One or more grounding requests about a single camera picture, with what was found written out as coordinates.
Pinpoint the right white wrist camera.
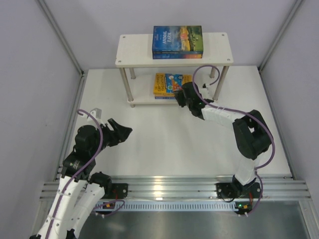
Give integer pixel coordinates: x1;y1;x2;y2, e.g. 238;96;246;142
199;84;212;100

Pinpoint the white two-tier shelf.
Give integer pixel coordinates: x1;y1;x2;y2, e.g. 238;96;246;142
115;27;234;107

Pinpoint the Jane Eyre book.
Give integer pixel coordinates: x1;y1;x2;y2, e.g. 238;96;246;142
153;53;202;59

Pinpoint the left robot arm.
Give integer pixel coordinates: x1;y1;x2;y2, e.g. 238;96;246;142
31;119;133;239

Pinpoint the blue 91-Storey Treehouse book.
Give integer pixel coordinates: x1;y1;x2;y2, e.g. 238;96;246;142
155;96;175;100

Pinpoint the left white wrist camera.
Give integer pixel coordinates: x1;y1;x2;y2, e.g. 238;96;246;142
89;108;107;126

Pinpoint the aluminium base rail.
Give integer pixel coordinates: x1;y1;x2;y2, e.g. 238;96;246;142
39;164;312;201

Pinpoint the Animal Farm book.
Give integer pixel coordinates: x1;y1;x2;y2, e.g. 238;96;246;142
152;25;204;51

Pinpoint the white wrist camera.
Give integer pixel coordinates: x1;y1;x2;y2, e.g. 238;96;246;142
199;84;212;100
89;108;107;126

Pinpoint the orange Treehouse book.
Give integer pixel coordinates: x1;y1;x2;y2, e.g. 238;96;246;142
154;94;175;97
153;73;192;94

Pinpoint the dark blue book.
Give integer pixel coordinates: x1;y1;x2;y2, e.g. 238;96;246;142
152;51;203;55

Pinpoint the perforated cable tray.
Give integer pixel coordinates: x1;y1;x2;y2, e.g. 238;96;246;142
94;201;252;212

